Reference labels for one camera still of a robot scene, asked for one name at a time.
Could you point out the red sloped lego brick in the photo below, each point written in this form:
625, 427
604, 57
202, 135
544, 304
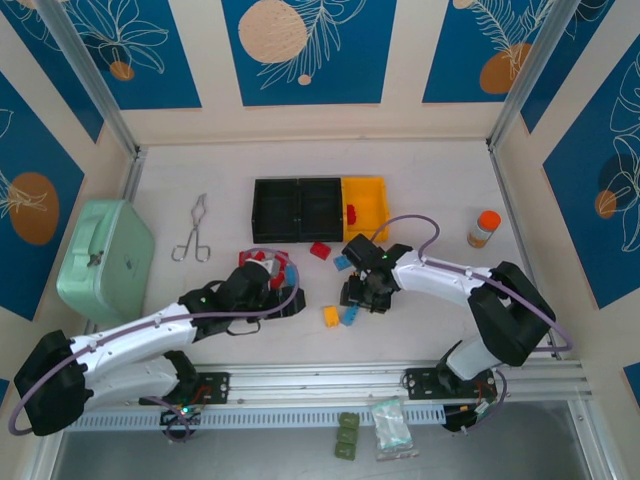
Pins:
257, 256

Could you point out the blue floral wall panel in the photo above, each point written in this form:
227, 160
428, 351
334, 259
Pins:
150, 75
30, 150
560, 85
350, 75
575, 200
450, 50
50, 75

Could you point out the aluminium side rail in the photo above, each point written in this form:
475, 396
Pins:
132, 170
511, 200

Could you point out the orange capped bottle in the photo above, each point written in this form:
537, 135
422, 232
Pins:
484, 230

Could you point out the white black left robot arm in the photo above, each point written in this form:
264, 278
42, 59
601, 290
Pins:
135, 330

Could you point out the clear plastic bag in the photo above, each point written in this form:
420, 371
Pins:
392, 430

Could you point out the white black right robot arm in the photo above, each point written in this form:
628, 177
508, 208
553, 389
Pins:
440, 280

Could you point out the aluminium frame post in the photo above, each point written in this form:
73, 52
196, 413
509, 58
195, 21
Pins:
92, 75
532, 75

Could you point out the mint green carry case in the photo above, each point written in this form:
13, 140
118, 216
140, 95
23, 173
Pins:
105, 260

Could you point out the metal tongs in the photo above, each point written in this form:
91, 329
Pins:
193, 223

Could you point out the yellow lego brick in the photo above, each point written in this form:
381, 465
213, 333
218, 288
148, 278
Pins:
331, 316

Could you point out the red six-stud lego brick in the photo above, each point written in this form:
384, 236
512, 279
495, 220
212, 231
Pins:
320, 250

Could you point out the black plastic bin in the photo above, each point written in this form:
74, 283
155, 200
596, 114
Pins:
320, 210
275, 210

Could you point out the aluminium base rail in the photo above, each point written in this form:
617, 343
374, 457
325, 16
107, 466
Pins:
320, 380

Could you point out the yellow plastic bin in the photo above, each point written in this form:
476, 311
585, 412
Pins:
367, 200

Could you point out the olive green block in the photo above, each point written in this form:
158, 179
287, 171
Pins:
346, 436
345, 451
349, 420

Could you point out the blue eight-stud lego brick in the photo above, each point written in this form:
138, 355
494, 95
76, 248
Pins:
290, 275

